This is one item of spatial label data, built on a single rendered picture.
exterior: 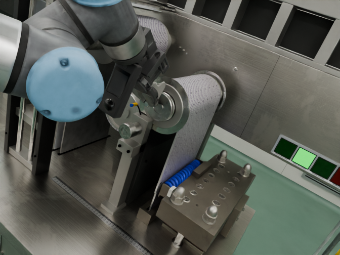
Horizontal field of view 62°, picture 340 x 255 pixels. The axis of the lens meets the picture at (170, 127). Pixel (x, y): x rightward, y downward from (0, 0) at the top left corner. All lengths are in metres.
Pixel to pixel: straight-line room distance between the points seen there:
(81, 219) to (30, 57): 0.60
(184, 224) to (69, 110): 0.53
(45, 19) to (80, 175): 0.64
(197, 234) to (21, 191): 0.50
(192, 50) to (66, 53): 0.77
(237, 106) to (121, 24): 0.62
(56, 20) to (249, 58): 0.67
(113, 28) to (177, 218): 0.50
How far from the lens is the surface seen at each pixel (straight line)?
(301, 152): 0.97
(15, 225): 0.82
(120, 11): 0.44
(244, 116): 0.99
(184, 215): 0.75
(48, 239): 0.79
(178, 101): 0.69
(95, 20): 0.43
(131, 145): 0.73
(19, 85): 0.31
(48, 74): 0.29
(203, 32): 1.02
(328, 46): 0.93
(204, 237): 0.76
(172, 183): 0.82
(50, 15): 0.44
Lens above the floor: 1.51
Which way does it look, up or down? 25 degrees down
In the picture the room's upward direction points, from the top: 20 degrees clockwise
